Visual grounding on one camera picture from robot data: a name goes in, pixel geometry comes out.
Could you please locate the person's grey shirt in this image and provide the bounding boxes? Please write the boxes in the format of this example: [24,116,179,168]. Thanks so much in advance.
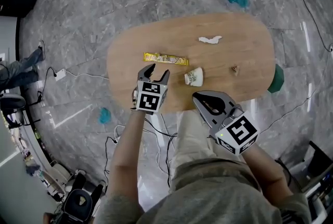
[95,157,313,224]

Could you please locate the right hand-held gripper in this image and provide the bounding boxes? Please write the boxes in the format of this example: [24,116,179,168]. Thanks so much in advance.
[192,90,260,156]

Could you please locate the person's beige trousers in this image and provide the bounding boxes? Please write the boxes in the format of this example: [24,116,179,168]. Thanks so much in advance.
[170,110,220,166]

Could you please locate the grey oval backpack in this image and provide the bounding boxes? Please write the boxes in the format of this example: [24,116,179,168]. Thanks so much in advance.
[62,188,93,222]
[0,93,27,114]

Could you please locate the black floor cable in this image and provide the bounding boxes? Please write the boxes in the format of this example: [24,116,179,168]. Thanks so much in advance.
[288,0,333,52]

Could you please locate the black power cable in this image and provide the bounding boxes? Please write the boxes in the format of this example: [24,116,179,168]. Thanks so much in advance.
[103,136,118,179]

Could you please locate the person's left forearm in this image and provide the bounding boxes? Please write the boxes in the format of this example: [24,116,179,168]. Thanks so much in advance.
[105,110,146,205]

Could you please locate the white tape corner mark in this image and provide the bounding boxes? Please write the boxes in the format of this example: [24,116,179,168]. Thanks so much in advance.
[45,103,94,129]

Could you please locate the thin white adapter cable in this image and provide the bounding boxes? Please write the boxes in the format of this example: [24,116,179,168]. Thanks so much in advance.
[65,70,110,81]

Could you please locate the small teal cloth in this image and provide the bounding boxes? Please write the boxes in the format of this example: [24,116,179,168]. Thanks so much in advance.
[98,107,112,125]

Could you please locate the white tissue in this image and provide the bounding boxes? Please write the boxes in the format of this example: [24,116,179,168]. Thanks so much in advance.
[198,35,223,45]

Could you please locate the green waste bin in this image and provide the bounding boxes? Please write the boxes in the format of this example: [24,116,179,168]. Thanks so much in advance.
[267,63,285,95]

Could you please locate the paper cup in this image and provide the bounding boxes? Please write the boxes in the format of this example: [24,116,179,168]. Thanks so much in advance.
[184,67,204,87]

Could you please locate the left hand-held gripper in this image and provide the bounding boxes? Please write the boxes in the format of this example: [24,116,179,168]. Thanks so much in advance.
[131,63,171,115]

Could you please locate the right hand-held gripper camera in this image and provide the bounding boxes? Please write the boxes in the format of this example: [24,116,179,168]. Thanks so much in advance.
[228,104,245,119]

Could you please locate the yellow snack wrapper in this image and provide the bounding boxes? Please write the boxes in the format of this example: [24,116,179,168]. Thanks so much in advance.
[143,51,190,67]

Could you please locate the oval wooden table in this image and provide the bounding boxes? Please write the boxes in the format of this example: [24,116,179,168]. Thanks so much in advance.
[106,11,277,115]

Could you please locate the person's right forearm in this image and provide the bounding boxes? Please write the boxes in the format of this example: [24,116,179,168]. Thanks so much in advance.
[240,143,295,209]

